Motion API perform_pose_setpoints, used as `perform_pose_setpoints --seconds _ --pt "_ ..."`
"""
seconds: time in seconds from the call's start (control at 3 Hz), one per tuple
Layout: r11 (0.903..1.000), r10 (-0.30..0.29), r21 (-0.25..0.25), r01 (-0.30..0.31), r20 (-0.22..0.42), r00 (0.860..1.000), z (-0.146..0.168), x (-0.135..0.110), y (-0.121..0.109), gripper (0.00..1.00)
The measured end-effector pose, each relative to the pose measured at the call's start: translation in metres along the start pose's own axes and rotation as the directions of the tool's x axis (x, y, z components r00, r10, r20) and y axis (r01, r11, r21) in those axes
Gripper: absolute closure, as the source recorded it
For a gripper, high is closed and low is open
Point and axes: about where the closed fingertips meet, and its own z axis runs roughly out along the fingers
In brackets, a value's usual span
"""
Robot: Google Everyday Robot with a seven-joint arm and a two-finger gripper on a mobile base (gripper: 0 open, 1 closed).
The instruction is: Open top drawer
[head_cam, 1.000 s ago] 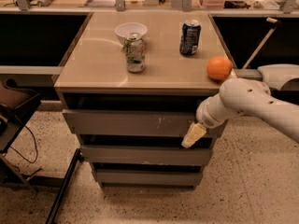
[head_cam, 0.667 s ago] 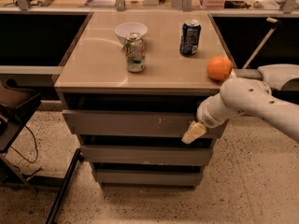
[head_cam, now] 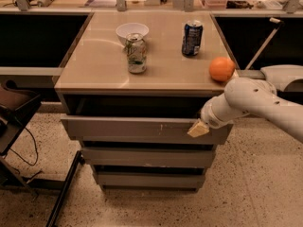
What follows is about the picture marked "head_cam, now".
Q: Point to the green white soda can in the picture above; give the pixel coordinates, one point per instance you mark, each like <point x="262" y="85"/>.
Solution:
<point x="136" y="53"/>

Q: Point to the grey top drawer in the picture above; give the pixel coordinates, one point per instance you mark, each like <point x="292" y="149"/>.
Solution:
<point x="139" y="130"/>

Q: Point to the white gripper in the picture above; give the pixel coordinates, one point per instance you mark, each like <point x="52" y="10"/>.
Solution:
<point x="208" y="116"/>

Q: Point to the orange fruit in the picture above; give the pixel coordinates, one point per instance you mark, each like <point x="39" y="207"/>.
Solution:
<point x="221" y="69"/>

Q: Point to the black metal floor bar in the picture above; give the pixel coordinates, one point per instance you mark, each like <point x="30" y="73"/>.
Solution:
<point x="65" y="186"/>

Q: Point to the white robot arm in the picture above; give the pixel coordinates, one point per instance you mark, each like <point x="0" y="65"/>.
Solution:
<point x="244" y="96"/>

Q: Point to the white-tipped stick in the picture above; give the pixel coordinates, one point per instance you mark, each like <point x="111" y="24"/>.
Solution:
<point x="278" y="23"/>

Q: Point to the grey bottom drawer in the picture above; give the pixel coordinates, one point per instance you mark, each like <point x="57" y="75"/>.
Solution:
<point x="148" y="180"/>

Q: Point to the grey drawer cabinet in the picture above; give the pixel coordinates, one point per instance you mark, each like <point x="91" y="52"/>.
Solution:
<point x="97" y="82"/>

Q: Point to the dark cart on left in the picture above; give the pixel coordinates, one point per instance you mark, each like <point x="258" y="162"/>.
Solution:
<point x="17" y="106"/>

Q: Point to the grey drawer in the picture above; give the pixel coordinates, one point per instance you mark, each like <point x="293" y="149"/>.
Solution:
<point x="139" y="130"/>
<point x="148" y="180"/>
<point x="147" y="157"/>

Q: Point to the blue soda can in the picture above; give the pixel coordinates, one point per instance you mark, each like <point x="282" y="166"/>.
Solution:
<point x="193" y="31"/>

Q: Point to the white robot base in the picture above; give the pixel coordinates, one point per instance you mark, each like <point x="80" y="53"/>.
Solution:
<point x="285" y="77"/>

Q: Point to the white bowl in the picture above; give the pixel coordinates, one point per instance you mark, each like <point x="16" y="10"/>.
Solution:
<point x="131" y="28"/>

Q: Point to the grey middle drawer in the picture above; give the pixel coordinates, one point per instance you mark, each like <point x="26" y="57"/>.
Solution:
<point x="147" y="157"/>

